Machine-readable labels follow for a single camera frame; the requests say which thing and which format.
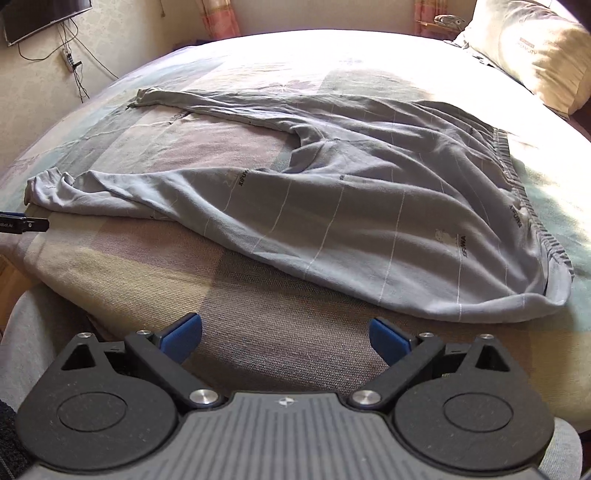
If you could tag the grey printed pants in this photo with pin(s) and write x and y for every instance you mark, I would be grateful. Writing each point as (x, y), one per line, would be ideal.
(346, 207)

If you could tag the wooden bedside shelf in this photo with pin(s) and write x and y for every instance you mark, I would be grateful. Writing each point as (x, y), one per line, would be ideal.
(427, 26)

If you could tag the pastel flowered bed sheet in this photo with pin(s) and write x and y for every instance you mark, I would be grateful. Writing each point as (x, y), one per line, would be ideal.
(277, 314)

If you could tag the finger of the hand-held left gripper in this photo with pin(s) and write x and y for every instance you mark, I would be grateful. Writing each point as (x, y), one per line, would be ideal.
(34, 225)
(11, 214)

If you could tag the white power strip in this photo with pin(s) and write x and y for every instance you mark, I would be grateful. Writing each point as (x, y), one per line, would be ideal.
(69, 60)

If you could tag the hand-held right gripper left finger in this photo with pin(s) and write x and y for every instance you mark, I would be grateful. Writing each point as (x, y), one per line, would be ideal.
(182, 339)

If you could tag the orange wooden headboard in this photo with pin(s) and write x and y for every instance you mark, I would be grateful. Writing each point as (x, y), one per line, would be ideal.
(579, 125)

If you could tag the black wall television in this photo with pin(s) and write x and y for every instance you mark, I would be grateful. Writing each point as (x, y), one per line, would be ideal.
(41, 18)

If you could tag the person's dark knit top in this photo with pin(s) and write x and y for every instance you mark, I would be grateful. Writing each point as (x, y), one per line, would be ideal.
(9, 443)

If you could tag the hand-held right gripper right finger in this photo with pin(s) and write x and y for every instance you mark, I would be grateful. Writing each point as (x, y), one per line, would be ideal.
(390, 341)

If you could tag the large cream printed pillow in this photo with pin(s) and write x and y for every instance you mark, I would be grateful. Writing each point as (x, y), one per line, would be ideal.
(540, 46)

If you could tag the pink patterned curtain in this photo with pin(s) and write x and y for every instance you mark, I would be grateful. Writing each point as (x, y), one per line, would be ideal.
(224, 16)
(438, 7)

